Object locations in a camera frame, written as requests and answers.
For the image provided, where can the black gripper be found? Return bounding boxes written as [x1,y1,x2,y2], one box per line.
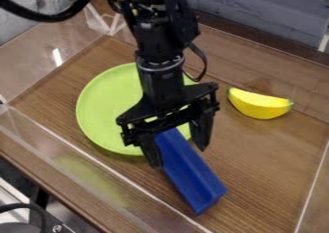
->
[116,59,220,168]

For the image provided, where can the blue T-shaped block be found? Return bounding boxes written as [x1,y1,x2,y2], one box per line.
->
[156,128,228,215]

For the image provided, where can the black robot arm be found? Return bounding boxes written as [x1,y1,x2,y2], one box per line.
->
[0,0,220,168]

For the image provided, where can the green round plate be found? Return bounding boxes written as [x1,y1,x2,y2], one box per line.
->
[75,62,198,157]

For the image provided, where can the yellow banana toy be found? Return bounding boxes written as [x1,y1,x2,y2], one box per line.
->
[228,88,295,119]

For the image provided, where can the clear acrylic front wall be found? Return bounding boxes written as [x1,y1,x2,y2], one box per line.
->
[0,96,213,233]

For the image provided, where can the clear acrylic triangle bracket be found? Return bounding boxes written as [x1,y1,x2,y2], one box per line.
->
[83,4,126,37]

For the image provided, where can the black metal table frame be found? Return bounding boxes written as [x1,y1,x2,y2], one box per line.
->
[30,187,78,233]

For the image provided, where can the black cable lower left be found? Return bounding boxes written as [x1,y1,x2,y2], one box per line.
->
[0,203,49,233]

